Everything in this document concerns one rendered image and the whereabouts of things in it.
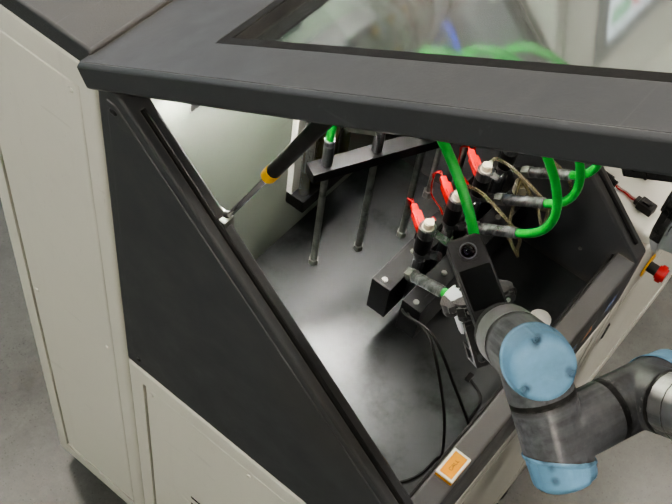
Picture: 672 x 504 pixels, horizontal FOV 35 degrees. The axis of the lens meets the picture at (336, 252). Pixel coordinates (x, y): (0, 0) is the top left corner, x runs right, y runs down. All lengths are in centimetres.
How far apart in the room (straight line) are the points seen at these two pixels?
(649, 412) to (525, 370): 16
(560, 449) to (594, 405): 7
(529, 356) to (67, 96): 68
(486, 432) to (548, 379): 53
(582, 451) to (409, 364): 68
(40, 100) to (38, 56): 9
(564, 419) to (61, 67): 74
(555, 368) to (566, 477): 13
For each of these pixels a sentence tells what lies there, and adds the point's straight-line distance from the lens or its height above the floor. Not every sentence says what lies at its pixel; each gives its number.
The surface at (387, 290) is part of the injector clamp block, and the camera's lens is 174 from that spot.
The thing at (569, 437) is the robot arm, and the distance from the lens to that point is 120.
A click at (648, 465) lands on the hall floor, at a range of 285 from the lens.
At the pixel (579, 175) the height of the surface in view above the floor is 122.
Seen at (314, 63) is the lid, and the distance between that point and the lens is 106.
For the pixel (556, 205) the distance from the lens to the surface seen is 157.
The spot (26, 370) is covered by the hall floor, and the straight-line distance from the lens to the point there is 280.
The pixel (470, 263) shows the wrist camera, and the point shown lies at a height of 136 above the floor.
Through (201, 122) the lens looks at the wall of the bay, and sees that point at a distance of 150.
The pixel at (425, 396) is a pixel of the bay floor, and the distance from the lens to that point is 182.
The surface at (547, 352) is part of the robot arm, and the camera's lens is 114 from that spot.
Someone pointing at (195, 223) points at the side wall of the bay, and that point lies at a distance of 137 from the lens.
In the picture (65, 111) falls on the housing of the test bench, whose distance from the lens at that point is 146.
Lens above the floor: 240
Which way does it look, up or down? 53 degrees down
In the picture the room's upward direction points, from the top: 9 degrees clockwise
